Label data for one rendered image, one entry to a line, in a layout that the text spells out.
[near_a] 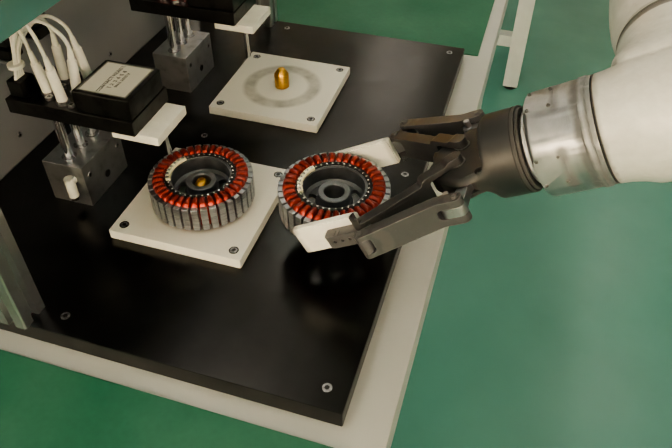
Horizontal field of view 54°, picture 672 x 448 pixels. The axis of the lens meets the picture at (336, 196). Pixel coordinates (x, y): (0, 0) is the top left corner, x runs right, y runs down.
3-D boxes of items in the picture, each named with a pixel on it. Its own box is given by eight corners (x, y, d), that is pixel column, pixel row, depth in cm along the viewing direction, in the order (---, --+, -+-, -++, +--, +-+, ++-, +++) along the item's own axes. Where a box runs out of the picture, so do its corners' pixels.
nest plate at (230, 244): (292, 178, 78) (291, 169, 77) (241, 269, 67) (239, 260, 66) (176, 154, 81) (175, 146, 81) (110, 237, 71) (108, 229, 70)
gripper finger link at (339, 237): (382, 230, 59) (374, 253, 57) (335, 240, 61) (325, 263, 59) (374, 218, 58) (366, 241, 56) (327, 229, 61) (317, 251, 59)
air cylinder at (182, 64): (215, 66, 97) (210, 31, 93) (191, 93, 92) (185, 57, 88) (183, 61, 98) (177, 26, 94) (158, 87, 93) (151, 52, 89)
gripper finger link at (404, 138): (457, 144, 58) (467, 135, 59) (384, 131, 68) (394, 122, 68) (474, 178, 60) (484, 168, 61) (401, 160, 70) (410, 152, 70)
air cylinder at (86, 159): (128, 166, 80) (118, 128, 76) (94, 206, 74) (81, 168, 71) (91, 158, 81) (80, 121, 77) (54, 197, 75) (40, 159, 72)
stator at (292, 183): (400, 186, 71) (402, 159, 68) (373, 261, 63) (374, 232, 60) (301, 167, 73) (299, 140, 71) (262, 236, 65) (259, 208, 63)
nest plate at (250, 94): (350, 74, 95) (350, 66, 94) (316, 133, 85) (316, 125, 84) (253, 58, 99) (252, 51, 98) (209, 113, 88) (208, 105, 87)
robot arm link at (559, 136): (586, 113, 47) (506, 134, 51) (622, 208, 52) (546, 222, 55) (590, 52, 54) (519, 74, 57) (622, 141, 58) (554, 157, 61)
